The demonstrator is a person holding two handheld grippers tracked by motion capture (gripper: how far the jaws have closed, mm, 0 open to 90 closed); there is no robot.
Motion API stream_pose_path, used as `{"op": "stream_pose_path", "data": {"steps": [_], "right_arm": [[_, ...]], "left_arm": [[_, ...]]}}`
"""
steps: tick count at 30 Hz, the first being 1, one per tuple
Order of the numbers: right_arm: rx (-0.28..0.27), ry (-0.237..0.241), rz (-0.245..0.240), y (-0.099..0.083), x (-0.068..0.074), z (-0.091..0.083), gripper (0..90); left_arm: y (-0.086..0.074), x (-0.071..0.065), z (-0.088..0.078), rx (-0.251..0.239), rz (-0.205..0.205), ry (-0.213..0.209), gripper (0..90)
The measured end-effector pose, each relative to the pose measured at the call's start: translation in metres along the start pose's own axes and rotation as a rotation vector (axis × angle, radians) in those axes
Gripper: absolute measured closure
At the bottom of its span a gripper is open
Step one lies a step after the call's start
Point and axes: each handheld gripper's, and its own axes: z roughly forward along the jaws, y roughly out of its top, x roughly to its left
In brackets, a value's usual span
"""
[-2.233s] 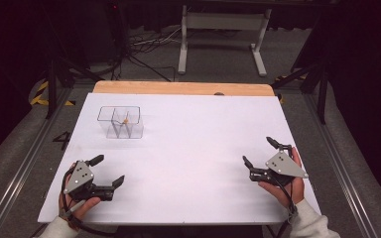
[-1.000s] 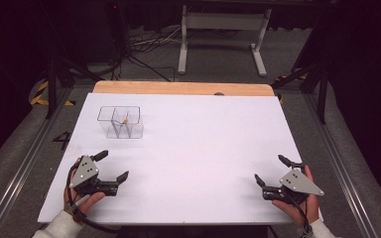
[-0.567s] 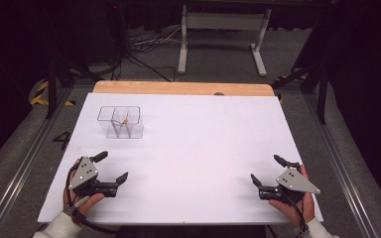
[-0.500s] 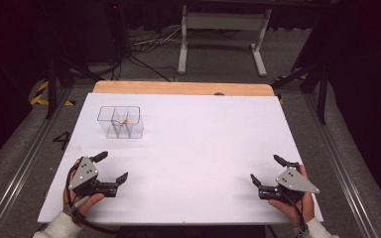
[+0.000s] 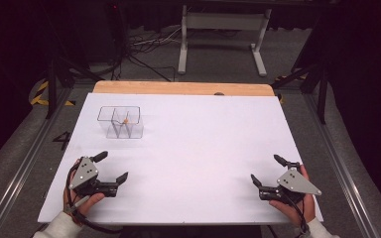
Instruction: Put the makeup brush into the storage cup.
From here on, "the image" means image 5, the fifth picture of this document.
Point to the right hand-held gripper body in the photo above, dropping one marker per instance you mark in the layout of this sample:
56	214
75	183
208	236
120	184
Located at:
294	183

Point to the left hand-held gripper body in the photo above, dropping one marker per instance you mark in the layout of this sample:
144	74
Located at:
86	173

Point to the clear plastic compartment organizer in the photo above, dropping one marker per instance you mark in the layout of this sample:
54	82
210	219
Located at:
134	130

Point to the person's left hand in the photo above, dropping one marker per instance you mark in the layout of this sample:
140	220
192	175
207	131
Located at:
92	200

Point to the person's right hand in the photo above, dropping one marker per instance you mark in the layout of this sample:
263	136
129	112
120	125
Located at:
292	213

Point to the black floor tape mark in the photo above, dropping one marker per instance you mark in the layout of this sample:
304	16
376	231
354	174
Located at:
64	139

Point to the white table cover board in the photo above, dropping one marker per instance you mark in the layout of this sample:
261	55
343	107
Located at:
195	158

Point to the black tripod stand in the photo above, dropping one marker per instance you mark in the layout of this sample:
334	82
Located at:
322	95
53	82

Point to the yellow black floor tape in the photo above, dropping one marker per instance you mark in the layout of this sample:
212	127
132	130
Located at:
41	87

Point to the dark equipment with red light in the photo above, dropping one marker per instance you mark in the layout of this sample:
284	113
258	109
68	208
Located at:
115	29

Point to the white metal stand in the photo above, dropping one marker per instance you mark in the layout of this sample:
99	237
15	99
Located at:
225	21

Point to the aluminium floor rail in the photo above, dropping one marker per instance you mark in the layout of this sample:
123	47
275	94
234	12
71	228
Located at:
23	168
340	172

